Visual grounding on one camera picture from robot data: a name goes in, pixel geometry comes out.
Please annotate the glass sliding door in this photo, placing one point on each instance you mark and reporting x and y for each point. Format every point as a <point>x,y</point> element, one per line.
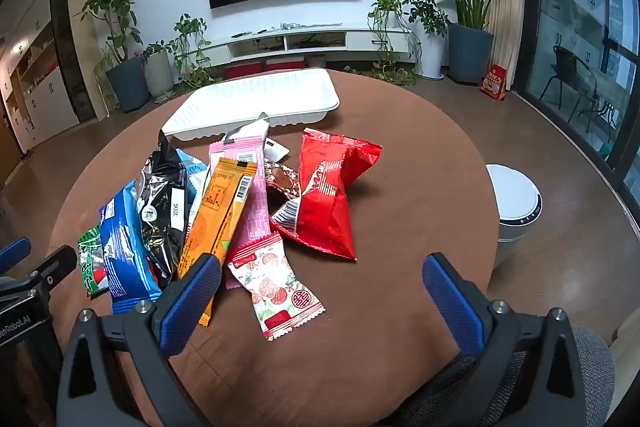
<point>575,32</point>

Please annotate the outdoor table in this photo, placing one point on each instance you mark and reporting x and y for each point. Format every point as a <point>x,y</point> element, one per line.
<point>602,104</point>

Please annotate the white floral candy packet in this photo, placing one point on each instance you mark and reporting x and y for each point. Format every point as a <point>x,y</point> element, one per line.
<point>272,282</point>

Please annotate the leafy plant in white pot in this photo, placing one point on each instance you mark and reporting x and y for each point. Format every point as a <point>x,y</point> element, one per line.
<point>431,47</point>

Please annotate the red storage box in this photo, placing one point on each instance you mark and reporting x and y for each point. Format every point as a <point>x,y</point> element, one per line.
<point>243,70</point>
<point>285,63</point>

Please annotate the orange snack packet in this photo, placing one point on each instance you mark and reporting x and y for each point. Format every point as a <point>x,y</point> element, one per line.
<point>215,217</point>

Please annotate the red paper bag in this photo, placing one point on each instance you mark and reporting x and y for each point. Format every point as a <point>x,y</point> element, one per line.
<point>494,83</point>

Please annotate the long white snack packet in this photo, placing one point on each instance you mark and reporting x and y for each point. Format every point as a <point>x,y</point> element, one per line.
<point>250,127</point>

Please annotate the short white snack packet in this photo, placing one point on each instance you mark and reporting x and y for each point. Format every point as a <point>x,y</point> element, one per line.
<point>196,202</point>

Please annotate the beige curtain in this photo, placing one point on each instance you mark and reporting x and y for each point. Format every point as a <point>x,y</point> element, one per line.
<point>505,17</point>

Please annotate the pink snack packet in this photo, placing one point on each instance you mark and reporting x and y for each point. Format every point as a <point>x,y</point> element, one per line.
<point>257,212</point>

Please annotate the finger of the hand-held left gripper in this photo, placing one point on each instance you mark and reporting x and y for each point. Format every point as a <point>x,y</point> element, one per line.
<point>12,252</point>
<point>52,267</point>

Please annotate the tall plant in blue-grey pot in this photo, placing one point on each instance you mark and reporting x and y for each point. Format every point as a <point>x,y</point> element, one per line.
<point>127,82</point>

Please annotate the green snack packet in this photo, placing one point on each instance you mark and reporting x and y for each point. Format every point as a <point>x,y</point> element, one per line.
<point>87,257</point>

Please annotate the black set-top box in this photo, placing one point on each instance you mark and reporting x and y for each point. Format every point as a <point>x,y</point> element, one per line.
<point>311,42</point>

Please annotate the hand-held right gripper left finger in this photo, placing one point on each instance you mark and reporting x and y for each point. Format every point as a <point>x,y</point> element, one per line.
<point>187,307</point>

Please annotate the plant in white ribbed pot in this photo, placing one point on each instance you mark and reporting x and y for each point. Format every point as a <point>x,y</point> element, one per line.
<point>159,74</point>

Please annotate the white television cabinet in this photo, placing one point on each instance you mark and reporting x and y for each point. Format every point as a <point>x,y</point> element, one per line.
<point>320,38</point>

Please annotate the white wall cabinet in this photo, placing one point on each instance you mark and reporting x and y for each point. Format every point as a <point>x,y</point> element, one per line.
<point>35,92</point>

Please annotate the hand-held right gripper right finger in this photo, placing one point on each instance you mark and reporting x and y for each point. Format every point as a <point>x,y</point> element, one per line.
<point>452,307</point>

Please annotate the trailing pothos plant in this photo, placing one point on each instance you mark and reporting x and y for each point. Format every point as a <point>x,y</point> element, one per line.
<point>385,14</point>
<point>192,42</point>

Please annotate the black silver snack packet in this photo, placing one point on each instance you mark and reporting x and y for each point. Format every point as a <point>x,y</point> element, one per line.
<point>160,192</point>

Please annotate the white plastic tray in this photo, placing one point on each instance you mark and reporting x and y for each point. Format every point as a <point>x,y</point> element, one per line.
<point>260,102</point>

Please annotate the black outdoor chair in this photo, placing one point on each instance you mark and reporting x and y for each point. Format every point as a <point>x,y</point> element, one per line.
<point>565,72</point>

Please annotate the light blue snack packet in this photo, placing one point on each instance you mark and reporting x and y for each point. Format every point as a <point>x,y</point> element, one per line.
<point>192,164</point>

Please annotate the small round pot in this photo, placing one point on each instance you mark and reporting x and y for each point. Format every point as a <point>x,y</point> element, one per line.
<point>317,62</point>

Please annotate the dark blue snack packet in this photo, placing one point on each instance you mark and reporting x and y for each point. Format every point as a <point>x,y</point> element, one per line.
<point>125,252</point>

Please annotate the red snack bag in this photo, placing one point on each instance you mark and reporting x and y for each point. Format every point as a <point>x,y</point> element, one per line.
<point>327,192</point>

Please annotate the brown chocolate packet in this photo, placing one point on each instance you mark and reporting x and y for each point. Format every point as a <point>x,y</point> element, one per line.
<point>282,179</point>

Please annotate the grey fabric chair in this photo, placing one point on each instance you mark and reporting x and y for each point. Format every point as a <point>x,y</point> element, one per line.
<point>595,382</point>

